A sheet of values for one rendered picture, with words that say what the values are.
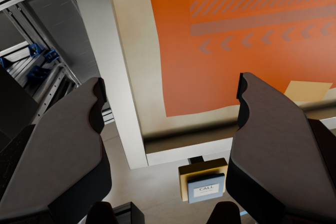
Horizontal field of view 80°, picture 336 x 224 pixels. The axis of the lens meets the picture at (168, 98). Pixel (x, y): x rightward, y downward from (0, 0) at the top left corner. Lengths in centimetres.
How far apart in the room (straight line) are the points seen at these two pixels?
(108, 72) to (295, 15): 31
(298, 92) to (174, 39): 29
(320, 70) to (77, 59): 102
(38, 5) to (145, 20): 86
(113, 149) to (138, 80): 154
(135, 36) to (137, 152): 21
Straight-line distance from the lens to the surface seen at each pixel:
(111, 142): 180
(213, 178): 57
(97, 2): 27
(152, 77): 34
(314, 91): 53
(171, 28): 32
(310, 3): 42
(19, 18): 115
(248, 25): 36
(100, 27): 28
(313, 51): 46
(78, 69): 119
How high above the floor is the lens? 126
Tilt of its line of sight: 55 degrees down
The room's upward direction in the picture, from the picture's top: 163 degrees clockwise
